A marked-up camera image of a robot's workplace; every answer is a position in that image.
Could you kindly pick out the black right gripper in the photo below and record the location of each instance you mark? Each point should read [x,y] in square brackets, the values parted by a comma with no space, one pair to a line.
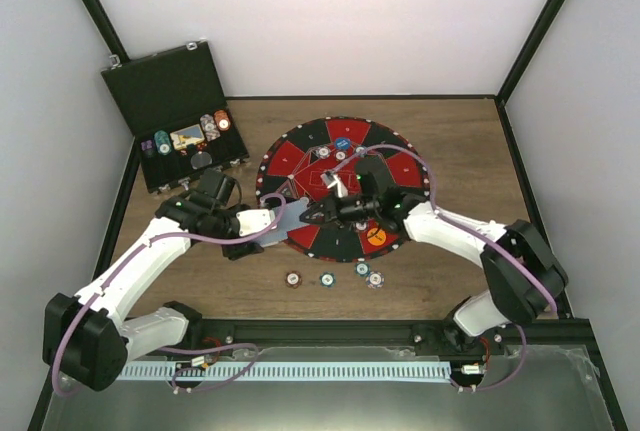
[315,209]

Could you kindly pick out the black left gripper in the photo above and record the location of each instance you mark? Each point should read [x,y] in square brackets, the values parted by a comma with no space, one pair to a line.
[239,250]

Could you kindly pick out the blue backed card deck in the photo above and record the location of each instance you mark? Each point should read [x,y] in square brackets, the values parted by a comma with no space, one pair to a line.
[289,222]

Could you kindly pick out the orange big blind button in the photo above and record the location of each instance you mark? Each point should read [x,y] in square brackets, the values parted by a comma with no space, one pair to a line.
[376,237]

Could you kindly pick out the brown chip stack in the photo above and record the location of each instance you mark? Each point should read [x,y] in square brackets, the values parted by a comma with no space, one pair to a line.
[293,280]

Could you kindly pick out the blue small blind button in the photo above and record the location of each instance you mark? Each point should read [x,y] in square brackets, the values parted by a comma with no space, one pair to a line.
[342,143]

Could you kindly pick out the blue purple chip stack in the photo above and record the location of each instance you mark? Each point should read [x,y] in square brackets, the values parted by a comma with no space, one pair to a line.
[375,280]

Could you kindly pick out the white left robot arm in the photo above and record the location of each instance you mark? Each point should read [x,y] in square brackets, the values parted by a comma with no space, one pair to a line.
[90,338]

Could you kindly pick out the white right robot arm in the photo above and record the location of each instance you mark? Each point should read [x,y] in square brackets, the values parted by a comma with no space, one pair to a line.
[523,276]

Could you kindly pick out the clear acrylic dealer button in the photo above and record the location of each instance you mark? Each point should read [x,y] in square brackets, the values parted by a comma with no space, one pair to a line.
[200,160]

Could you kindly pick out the round red black poker mat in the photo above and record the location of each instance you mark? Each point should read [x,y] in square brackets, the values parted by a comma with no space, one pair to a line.
[292,168]

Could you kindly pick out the boxed playing card deck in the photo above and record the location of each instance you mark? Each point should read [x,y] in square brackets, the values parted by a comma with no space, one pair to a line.
[189,136]

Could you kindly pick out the green blue 50 chip stack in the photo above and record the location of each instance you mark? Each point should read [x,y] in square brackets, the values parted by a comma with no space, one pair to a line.
[162,142]

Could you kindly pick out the red chip stack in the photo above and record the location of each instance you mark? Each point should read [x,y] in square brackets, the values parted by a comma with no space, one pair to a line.
[222,120]

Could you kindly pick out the purple black chip stack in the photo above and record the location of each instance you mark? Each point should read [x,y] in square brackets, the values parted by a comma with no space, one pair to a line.
[147,149]

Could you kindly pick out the black poker case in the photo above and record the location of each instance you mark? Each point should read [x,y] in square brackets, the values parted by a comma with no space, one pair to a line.
[168,91]

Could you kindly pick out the light blue slotted strip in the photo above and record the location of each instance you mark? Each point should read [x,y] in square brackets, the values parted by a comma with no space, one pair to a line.
[424,371]

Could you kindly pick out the chrome case handle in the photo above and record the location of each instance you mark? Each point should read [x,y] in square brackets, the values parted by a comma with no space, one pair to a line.
[187,182]

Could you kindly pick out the black mounting rail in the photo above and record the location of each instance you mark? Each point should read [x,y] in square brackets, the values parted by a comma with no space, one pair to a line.
[427,337]

